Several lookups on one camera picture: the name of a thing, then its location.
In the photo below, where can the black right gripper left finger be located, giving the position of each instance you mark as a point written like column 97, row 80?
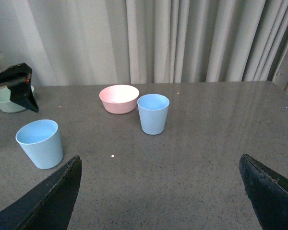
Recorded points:
column 49, row 205

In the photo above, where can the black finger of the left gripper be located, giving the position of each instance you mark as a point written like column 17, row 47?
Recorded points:
column 21, row 94

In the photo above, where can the pink bowl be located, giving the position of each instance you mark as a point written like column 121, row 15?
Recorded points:
column 119, row 99

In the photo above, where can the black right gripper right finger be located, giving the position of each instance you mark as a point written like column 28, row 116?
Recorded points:
column 267, row 191

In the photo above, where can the green bowl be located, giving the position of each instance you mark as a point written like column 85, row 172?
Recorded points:
column 6, row 105

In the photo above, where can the grey curtain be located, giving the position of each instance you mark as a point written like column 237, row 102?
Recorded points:
column 85, row 42

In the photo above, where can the other arm gripper body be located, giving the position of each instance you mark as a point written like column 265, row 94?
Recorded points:
column 20, row 72

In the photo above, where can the light blue cup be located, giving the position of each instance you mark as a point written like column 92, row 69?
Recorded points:
column 153, row 111
column 41, row 141

